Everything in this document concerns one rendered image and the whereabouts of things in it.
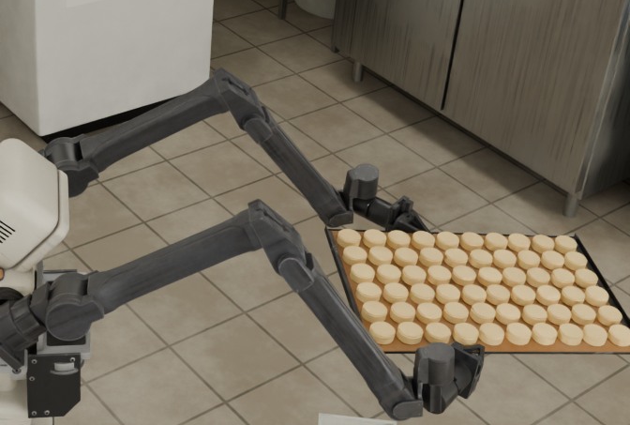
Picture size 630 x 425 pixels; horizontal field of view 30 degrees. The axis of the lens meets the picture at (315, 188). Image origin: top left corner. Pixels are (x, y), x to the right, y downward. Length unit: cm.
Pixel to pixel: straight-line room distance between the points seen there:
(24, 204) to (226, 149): 267
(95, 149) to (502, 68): 241
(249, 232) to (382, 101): 325
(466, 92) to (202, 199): 112
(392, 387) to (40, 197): 72
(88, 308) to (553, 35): 264
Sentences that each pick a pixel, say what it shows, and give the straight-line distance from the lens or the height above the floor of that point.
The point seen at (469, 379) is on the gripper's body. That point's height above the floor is 99.
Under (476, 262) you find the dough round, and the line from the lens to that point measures 257.
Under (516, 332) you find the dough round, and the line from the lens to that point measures 240.
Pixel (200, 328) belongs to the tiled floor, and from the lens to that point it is 382.
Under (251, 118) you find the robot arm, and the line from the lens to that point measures 236.
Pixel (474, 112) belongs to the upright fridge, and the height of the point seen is 27.
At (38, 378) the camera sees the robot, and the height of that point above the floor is 92.
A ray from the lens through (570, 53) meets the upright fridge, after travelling 427.
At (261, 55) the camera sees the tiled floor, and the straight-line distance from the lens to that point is 544.
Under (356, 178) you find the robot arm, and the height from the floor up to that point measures 108.
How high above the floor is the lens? 249
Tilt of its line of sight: 33 degrees down
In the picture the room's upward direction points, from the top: 7 degrees clockwise
